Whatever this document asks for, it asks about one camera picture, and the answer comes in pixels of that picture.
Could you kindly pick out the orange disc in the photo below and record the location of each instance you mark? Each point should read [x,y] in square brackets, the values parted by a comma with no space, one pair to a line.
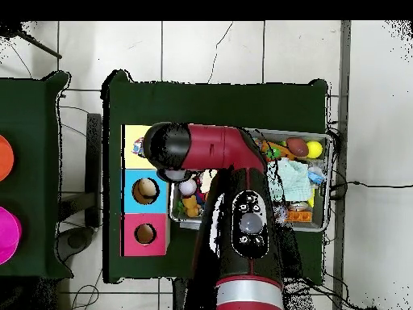
[4,158]

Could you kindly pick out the orange bear plush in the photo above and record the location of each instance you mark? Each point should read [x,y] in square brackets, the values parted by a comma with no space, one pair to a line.
[191,206]

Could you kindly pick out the pale yellow cloth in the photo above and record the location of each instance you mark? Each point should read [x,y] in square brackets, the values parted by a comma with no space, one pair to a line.
[208,181]

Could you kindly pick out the dark green side table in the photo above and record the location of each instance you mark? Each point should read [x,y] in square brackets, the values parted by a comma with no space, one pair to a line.
[35,129]

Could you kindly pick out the clear mesh bin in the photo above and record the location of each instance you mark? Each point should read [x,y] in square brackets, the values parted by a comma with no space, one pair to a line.
[303,227]

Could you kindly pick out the pink disc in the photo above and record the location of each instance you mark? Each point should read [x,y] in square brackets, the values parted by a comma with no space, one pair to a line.
[8,236]

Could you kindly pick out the white ball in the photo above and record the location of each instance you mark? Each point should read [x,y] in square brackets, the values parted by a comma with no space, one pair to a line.
[188,187]

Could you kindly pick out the small green ball with eyes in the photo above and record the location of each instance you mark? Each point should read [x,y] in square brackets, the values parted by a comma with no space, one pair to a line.
[274,153]

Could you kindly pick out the black tripod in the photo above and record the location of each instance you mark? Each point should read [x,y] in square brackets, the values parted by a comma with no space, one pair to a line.
[10,29]

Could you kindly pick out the orange toy brick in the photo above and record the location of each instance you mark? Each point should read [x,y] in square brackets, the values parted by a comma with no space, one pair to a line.
[297,216]

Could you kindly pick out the clear plastic bottle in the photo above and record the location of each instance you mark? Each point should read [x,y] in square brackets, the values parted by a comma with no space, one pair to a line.
[315,174]

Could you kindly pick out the mint green cloth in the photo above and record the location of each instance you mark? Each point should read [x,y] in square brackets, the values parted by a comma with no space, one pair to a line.
[295,181]

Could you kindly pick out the brown toy football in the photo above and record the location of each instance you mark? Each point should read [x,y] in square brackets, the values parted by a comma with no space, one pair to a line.
[297,146]

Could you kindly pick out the yellow ball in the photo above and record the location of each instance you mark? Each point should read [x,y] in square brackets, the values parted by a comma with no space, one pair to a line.
[314,149]

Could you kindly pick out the dark green table cloth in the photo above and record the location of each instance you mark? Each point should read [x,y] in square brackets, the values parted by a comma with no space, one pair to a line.
[213,97]

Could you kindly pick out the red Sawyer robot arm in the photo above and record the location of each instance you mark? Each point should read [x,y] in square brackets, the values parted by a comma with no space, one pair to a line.
[219,145]

